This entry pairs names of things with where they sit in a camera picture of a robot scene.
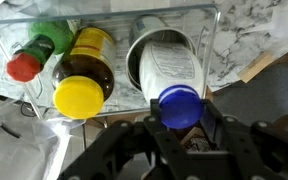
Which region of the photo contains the clear plastic measuring cup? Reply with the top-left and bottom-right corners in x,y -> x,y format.
269,4 -> 288,38

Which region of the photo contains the grey chair by window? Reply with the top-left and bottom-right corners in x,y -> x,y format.
213,64 -> 288,125

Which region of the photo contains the green bottle red cap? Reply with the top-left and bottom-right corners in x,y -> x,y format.
6,20 -> 80,82

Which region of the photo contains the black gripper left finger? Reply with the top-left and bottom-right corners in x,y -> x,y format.
144,99 -> 186,180

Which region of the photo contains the clear plastic tray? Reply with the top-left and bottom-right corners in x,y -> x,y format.
0,0 -> 220,115

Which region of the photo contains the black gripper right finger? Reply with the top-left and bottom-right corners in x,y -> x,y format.
200,99 -> 231,151

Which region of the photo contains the small wooden block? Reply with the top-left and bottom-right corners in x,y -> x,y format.
238,51 -> 273,83

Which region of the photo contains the white bottle blue cap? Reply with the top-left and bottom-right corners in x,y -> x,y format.
139,41 -> 204,129

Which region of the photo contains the brown bottle yellow lid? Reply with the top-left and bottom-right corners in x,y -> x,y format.
53,27 -> 116,119

